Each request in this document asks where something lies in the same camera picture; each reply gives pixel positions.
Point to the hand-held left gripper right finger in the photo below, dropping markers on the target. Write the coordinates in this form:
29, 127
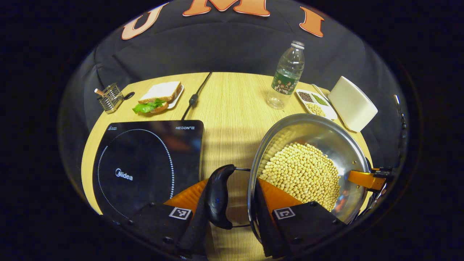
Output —
264, 224

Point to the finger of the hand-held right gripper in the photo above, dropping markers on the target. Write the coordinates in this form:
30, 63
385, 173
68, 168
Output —
362, 178

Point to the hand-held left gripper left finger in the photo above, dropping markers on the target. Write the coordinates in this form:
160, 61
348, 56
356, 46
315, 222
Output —
194, 232

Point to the heap of yellow soybeans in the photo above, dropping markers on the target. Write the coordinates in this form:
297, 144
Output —
301, 174

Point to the black induction cooktop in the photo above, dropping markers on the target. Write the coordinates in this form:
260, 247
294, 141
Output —
145, 163

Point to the white divided bean dish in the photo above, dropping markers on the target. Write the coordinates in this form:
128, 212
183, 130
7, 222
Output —
328, 108

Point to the small pile of soybeans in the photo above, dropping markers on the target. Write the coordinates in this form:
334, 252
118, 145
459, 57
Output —
316, 109

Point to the pile of green mung beans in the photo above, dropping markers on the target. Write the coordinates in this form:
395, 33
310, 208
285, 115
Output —
319, 99

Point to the pile of red beans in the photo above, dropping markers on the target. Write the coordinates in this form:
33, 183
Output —
305, 96

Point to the clear plastic water bottle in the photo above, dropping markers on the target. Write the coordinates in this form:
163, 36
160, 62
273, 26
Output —
286, 76

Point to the white bread lettuce sandwich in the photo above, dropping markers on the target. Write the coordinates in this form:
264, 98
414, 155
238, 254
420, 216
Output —
159, 95

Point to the small black round object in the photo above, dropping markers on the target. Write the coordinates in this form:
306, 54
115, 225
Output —
128, 95

